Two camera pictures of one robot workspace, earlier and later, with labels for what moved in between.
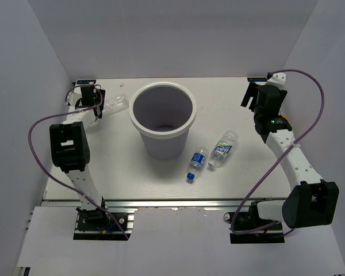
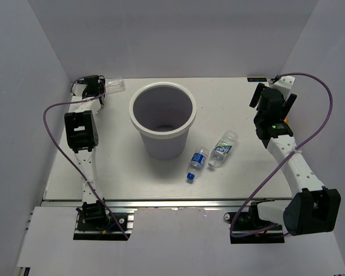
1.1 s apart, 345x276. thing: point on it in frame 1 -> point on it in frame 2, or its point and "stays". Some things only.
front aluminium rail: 166,202 stays
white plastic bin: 162,113 stays
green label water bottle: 219,153 stays
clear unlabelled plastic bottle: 115,103 -> 113,85
